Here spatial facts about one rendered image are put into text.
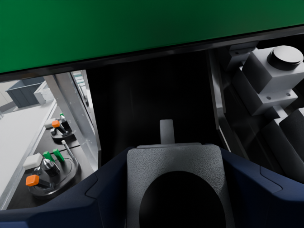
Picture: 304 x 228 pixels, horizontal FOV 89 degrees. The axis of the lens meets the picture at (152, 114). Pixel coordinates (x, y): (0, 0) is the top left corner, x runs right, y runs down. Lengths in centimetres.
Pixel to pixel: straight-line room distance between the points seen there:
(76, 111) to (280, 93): 23
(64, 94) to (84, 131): 5
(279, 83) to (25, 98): 229
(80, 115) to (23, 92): 212
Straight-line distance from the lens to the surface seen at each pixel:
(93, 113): 17
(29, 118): 135
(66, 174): 56
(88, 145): 21
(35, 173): 50
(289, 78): 22
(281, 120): 22
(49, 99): 149
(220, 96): 21
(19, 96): 233
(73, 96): 17
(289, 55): 22
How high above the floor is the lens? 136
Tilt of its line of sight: 33 degrees down
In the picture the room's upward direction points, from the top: 9 degrees counter-clockwise
